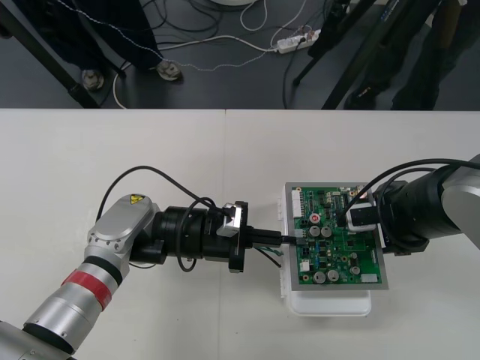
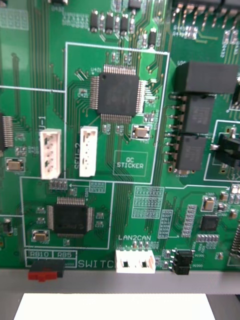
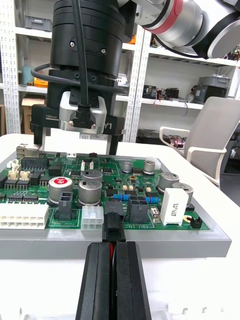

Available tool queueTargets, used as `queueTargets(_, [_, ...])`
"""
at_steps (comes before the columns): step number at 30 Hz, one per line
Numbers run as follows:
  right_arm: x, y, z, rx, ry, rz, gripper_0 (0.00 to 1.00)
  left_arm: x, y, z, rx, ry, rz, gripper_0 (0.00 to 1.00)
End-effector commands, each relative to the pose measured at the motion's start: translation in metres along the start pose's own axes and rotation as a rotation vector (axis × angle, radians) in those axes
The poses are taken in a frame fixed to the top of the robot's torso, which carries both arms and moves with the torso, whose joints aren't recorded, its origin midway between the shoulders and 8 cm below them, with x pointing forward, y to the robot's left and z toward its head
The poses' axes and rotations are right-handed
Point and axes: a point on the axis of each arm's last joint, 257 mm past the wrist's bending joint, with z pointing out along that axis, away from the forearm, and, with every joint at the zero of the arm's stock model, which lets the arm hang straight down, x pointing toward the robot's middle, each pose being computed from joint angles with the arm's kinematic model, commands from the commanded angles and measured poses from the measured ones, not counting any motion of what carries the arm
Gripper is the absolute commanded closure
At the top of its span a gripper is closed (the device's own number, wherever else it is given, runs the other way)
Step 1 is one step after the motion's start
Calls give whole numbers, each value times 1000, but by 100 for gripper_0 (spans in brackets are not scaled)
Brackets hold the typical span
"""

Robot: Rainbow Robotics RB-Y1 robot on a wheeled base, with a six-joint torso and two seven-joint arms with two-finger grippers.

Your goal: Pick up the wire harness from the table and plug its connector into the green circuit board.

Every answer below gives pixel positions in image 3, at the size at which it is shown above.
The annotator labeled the pale grey chair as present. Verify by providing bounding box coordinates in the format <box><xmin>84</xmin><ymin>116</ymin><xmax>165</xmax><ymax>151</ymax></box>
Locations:
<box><xmin>159</xmin><ymin>96</ymin><xmax>240</xmax><ymax>188</ymax></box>

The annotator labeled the red black green cable bundle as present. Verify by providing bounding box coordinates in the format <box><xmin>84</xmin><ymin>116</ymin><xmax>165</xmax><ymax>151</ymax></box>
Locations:
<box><xmin>101</xmin><ymin>201</ymin><xmax>126</xmax><ymax>320</ymax></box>

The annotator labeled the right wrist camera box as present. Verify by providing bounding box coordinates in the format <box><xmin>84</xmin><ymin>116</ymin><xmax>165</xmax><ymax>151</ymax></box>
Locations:
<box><xmin>58</xmin><ymin>91</ymin><xmax>108</xmax><ymax>135</ymax></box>

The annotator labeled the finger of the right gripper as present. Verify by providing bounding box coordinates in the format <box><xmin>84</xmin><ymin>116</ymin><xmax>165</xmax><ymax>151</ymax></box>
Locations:
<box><xmin>33</xmin><ymin>126</ymin><xmax>47</xmax><ymax>152</ymax></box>
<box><xmin>105</xmin><ymin>134</ymin><xmax>123</xmax><ymax>156</ymax></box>

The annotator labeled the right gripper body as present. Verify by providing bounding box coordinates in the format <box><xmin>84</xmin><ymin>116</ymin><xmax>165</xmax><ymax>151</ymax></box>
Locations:
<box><xmin>29</xmin><ymin>69</ymin><xmax>126</xmax><ymax>137</ymax></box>

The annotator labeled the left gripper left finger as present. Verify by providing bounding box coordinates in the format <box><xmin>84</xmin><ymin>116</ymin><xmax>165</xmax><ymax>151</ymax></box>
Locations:
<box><xmin>75</xmin><ymin>241</ymin><xmax>112</xmax><ymax>320</ymax></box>

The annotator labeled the green circuit board grey frame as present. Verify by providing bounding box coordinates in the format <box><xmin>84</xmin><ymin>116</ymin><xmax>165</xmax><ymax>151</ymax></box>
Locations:
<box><xmin>0</xmin><ymin>143</ymin><xmax>233</xmax><ymax>260</ymax></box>

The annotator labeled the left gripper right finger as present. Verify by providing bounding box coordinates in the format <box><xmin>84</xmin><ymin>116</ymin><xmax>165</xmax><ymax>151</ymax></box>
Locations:
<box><xmin>115</xmin><ymin>241</ymin><xmax>153</xmax><ymax>320</ymax></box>

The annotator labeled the white metal shelf with goods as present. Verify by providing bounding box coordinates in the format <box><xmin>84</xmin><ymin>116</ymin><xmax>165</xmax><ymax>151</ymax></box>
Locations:
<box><xmin>136</xmin><ymin>23</ymin><xmax>240</xmax><ymax>151</ymax></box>
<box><xmin>0</xmin><ymin>0</ymin><xmax>146</xmax><ymax>144</ymax></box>

